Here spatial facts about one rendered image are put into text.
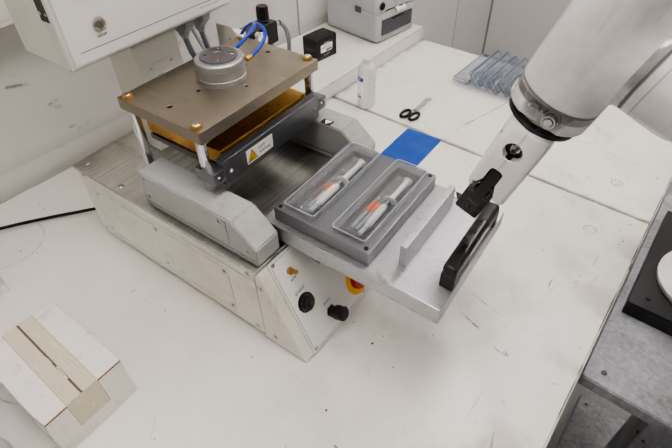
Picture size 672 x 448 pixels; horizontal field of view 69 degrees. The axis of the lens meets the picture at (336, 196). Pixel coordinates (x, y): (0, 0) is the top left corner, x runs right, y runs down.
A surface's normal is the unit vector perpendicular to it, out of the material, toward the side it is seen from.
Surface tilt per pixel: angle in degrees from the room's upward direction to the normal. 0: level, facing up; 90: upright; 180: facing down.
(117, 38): 90
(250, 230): 41
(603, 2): 81
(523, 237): 0
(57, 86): 90
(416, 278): 0
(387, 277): 0
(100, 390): 88
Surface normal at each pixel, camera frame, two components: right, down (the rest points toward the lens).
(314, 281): 0.73, 0.02
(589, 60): -0.58, 0.55
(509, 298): -0.02, -0.75
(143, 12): 0.82, 0.37
